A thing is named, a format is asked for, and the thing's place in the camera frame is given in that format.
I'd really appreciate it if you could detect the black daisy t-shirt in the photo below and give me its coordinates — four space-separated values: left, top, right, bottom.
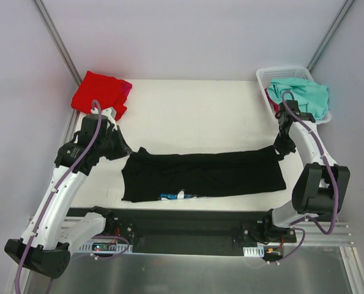
122 146 286 203

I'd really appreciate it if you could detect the red t-shirt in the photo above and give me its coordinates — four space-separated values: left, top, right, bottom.
71 71 128 121

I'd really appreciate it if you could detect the pink t-shirt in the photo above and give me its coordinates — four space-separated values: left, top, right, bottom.
121 80 133 98

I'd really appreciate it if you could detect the white plastic basket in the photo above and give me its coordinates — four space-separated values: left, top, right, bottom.
256 66 332 124

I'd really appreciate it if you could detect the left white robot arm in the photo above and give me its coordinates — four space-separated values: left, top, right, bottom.
4 108 132 279

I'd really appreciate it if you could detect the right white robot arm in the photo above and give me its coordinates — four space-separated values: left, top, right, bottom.
261 100 351 242

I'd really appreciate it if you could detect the magenta t-shirt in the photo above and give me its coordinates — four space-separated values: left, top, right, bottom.
271 104 280 112

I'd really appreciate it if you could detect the teal t-shirt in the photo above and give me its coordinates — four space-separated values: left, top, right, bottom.
266 77 329 121

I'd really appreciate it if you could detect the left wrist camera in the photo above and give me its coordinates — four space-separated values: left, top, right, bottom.
91 107 117 121

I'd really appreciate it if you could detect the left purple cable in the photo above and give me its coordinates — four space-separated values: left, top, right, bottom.
15 99 131 294

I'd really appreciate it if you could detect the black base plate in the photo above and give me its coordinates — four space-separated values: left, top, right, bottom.
79 206 297 257

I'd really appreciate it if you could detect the left white cable duct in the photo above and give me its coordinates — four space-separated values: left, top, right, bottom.
67 240 133 255

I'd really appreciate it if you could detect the white cable duct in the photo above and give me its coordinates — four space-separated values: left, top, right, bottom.
67 240 133 255
243 246 264 258

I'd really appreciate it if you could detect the right white cable duct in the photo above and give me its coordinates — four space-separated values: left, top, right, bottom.
243 246 264 258

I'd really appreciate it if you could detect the left aluminium frame post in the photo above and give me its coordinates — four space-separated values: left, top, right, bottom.
32 0 84 89

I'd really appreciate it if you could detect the aluminium frame post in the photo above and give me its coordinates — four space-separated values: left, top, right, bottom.
32 0 84 89
307 0 357 72

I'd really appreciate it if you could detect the right aluminium frame post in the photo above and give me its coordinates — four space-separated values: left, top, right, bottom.
307 0 357 72

